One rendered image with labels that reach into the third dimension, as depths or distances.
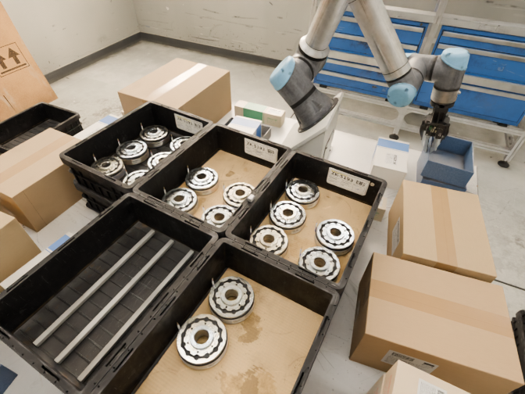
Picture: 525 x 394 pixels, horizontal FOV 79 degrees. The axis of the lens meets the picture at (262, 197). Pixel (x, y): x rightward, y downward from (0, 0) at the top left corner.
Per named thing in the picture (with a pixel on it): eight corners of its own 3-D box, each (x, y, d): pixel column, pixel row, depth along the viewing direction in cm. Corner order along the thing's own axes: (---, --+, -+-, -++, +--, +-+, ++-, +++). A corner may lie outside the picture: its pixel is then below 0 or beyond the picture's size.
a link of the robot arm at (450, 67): (442, 44, 99) (474, 47, 95) (433, 80, 106) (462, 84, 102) (437, 53, 94) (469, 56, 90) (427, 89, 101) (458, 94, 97)
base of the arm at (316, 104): (308, 115, 132) (294, 96, 129) (338, 95, 121) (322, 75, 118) (297, 134, 123) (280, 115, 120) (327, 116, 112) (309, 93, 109)
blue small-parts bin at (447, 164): (424, 145, 129) (431, 130, 124) (464, 156, 125) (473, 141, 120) (419, 175, 116) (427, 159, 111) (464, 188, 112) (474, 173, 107)
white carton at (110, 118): (116, 131, 146) (110, 113, 139) (137, 138, 142) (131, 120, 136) (80, 155, 133) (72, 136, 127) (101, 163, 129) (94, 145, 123)
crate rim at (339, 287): (293, 154, 103) (294, 148, 101) (386, 187, 93) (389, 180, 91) (222, 241, 78) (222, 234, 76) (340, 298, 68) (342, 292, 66)
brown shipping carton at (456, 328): (348, 359, 78) (365, 333, 67) (358, 284, 93) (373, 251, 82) (482, 406, 72) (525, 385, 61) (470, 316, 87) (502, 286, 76)
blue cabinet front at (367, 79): (313, 82, 271) (324, 7, 231) (401, 101, 251) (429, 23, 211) (312, 83, 269) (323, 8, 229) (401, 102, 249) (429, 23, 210)
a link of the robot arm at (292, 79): (283, 110, 121) (259, 82, 117) (300, 91, 128) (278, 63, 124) (304, 97, 111) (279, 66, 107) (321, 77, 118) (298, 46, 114)
